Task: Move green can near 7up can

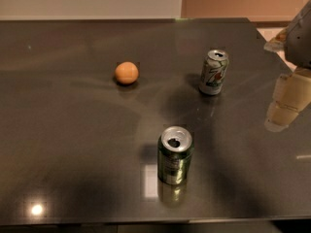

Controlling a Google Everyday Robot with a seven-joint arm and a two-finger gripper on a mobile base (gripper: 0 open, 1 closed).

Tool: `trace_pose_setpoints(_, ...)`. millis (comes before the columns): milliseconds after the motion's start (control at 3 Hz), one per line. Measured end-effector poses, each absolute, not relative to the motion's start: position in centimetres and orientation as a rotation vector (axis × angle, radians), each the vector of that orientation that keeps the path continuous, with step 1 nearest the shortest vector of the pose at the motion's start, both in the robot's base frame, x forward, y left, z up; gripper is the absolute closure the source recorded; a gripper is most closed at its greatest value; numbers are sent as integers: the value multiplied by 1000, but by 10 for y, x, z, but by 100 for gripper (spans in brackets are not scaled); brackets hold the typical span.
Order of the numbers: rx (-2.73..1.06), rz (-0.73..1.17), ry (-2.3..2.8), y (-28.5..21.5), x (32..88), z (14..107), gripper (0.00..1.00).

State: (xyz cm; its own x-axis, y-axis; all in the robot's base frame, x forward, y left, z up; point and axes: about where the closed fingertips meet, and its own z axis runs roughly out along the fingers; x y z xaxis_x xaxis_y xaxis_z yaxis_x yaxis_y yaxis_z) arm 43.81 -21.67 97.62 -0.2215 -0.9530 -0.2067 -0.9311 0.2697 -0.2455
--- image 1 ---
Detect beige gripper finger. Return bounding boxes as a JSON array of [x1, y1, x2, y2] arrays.
[[263, 28, 288, 52], [264, 67, 311, 132]]

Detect green soda can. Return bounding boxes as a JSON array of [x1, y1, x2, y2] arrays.
[[157, 126, 194, 185]]

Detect white 7up can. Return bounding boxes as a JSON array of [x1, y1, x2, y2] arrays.
[[199, 50, 229, 95]]

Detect orange round fruit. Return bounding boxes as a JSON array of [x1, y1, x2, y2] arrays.
[[115, 62, 139, 84]]

